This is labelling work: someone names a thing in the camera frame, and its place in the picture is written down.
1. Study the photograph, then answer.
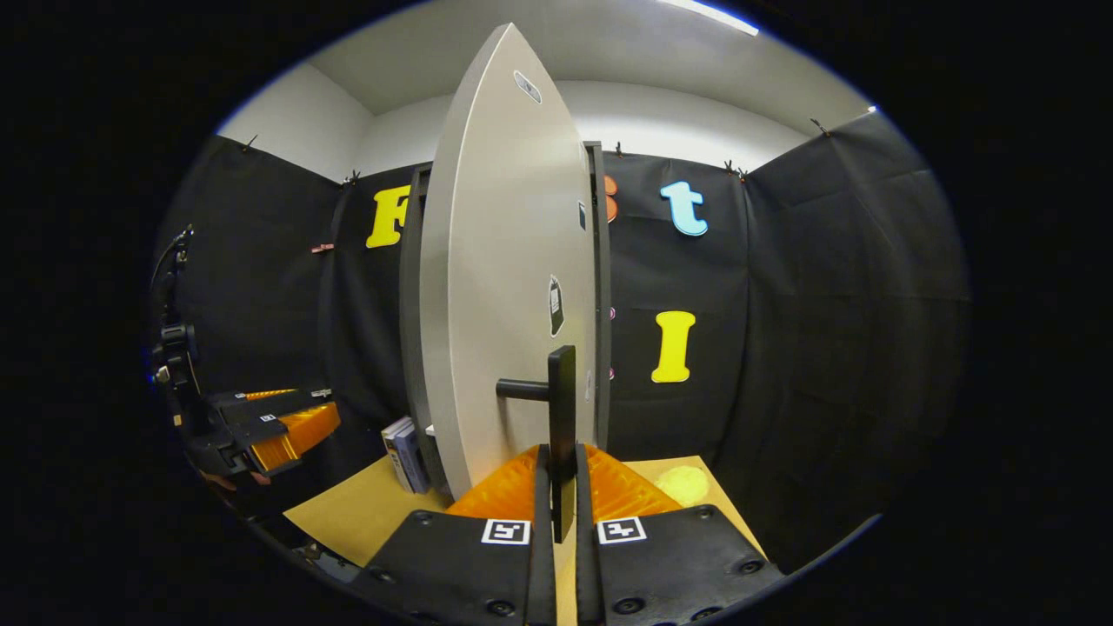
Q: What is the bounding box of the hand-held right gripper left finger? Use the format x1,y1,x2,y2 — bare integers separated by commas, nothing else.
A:
352,443,557,626

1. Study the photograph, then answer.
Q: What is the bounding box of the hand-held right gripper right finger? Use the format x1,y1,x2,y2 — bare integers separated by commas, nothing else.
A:
574,443,785,626

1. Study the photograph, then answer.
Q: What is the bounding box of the black door handle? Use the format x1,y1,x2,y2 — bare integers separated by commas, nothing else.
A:
496,345,578,544

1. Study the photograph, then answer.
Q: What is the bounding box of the light grey cabinet door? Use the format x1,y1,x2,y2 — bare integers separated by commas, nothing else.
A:
419,23,601,501

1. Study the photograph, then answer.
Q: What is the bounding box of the dark grey cabinet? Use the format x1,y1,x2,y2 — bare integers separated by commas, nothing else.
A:
398,142,613,496

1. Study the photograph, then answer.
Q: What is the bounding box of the white book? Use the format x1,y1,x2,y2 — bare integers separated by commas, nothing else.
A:
381,417,411,492

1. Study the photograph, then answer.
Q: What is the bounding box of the blue-grey book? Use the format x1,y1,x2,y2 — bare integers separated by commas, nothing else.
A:
393,423,433,495

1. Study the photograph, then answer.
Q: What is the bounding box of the yellow lumpy round object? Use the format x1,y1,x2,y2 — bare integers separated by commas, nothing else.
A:
654,466,710,508

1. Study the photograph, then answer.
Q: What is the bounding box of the black backdrop cloth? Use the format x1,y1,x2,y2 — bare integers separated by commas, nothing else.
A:
152,109,973,575

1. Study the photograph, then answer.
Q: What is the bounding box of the black camera cable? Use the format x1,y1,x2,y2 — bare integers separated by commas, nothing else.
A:
151,224,195,327

